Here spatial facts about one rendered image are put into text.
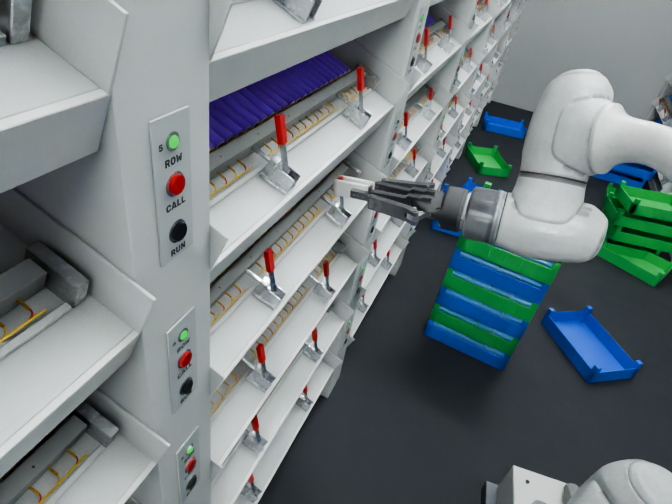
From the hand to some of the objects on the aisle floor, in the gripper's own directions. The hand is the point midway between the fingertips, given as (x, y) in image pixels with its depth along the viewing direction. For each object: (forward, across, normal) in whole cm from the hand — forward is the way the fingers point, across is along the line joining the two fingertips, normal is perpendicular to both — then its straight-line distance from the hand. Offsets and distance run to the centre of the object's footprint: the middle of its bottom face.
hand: (354, 188), depth 88 cm
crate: (-66, +85, -92) cm, 142 cm away
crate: (-24, +68, -86) cm, 112 cm away
